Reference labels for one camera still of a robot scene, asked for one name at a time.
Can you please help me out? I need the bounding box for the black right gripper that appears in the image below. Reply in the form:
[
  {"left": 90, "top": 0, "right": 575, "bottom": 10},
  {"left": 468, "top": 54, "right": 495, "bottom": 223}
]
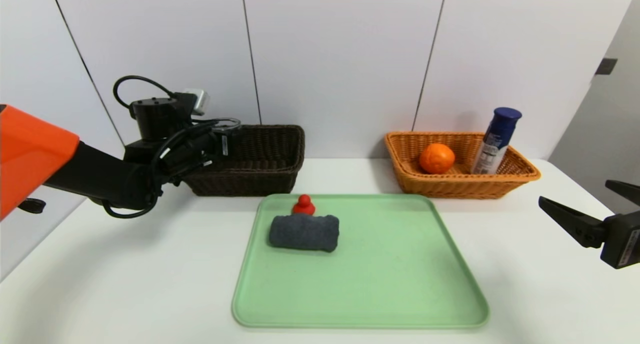
[{"left": 538, "top": 179, "right": 640, "bottom": 270}]

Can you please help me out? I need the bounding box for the blue and white bottle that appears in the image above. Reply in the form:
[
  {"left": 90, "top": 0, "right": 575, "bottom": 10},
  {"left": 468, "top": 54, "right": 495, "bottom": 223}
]
[{"left": 470, "top": 107, "right": 523, "bottom": 176}]

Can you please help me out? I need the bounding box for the orange fruit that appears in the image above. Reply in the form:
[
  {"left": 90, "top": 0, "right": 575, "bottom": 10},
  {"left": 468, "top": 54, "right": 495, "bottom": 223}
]
[{"left": 419, "top": 143, "right": 456, "bottom": 175}]

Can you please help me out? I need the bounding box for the red rubber duck toy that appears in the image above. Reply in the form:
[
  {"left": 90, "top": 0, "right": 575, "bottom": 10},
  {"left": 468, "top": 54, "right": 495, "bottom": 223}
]
[{"left": 292, "top": 194, "right": 316, "bottom": 216}]

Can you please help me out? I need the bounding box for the grey towel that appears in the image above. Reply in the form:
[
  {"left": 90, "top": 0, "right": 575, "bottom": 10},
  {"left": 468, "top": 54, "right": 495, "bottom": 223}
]
[{"left": 268, "top": 214, "right": 340, "bottom": 253}]

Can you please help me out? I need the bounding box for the orange wicker basket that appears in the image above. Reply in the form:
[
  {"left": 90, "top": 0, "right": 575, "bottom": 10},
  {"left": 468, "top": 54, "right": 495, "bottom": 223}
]
[{"left": 383, "top": 131, "right": 541, "bottom": 200}]

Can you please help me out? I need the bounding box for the dark brown wicker basket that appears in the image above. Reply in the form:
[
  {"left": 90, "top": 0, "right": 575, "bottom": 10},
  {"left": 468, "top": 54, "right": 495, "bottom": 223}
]
[{"left": 182, "top": 124, "right": 306, "bottom": 197}]

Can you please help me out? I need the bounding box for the light green plastic tray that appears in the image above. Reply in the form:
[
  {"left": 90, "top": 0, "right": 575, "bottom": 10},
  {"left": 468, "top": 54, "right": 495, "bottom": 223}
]
[{"left": 232, "top": 193, "right": 490, "bottom": 329}]

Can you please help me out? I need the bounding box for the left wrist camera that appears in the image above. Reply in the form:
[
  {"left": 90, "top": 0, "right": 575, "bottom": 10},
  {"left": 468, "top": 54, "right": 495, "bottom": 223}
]
[{"left": 182, "top": 88, "right": 211, "bottom": 116}]

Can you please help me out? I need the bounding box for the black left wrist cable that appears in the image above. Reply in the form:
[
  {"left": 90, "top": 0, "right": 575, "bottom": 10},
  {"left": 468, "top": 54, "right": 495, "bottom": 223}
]
[{"left": 112, "top": 75, "right": 176, "bottom": 110}]

